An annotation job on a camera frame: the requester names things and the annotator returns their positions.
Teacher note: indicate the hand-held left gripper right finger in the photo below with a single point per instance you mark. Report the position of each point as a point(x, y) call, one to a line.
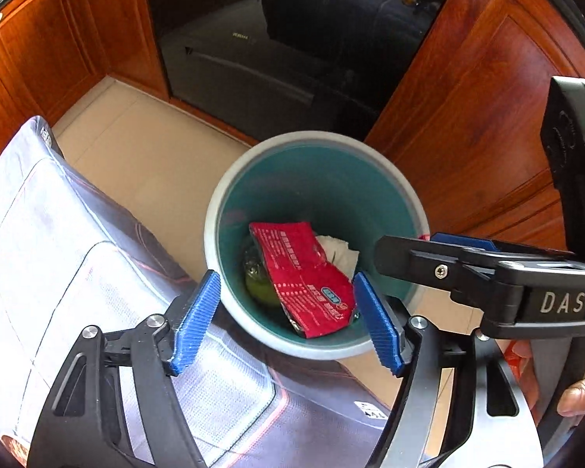
point(380, 321)

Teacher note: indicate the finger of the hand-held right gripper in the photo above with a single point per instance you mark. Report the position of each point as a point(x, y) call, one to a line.
point(468, 243)
point(419, 261)

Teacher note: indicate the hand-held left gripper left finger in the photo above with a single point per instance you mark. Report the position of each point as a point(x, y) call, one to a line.
point(195, 321)

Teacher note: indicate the yellow green fruit peel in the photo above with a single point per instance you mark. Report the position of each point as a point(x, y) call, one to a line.
point(258, 278)

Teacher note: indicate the white tissue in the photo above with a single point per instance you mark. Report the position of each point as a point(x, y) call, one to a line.
point(339, 251)

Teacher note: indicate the dark red foil packet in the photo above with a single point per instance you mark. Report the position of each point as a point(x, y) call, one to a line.
point(297, 273)

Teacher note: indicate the teal trash bin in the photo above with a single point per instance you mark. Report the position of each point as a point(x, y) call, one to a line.
point(297, 190)

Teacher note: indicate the person's right hand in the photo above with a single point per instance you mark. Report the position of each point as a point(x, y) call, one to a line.
point(580, 395)

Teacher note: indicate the orange plastic bag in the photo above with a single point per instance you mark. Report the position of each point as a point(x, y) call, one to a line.
point(520, 365)

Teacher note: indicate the blue plaid tablecloth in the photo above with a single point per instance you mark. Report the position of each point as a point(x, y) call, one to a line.
point(78, 253)

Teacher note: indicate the brown wooden kitchen cabinet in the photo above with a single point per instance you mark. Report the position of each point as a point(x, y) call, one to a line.
point(468, 107)

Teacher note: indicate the black built-in oven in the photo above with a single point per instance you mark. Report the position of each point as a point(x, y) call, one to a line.
point(297, 48)

